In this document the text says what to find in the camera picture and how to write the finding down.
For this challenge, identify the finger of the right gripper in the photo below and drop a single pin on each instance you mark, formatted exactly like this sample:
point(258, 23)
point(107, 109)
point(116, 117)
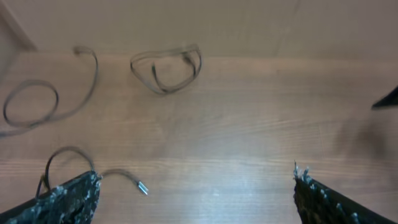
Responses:
point(388, 101)

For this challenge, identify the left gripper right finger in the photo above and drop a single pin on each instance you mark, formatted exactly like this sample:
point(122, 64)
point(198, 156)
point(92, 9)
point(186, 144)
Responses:
point(317, 203)

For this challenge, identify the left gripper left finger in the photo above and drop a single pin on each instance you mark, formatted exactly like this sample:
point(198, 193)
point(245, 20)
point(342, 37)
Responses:
point(74, 201)

